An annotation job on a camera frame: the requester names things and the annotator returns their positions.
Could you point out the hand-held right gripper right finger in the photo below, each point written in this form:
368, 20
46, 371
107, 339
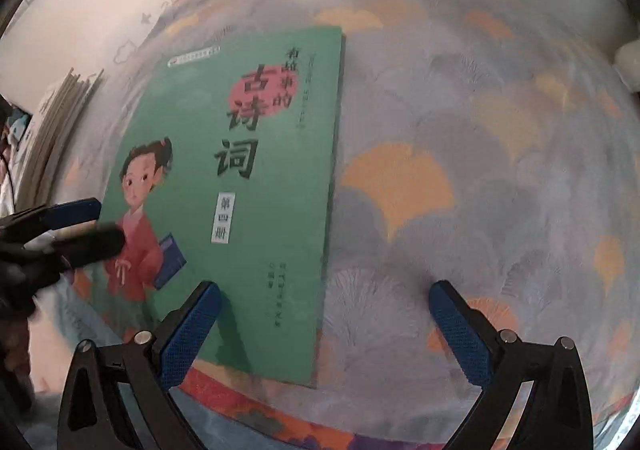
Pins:
457, 330

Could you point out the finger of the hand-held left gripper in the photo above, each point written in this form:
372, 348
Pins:
75, 212
95, 245

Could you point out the stack of thin books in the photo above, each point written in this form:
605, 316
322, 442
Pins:
55, 129

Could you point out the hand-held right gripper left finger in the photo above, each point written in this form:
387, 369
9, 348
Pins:
192, 330

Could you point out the green book girl cover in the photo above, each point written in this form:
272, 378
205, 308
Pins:
260, 230

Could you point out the white vase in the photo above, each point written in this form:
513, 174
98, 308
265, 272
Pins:
630, 67

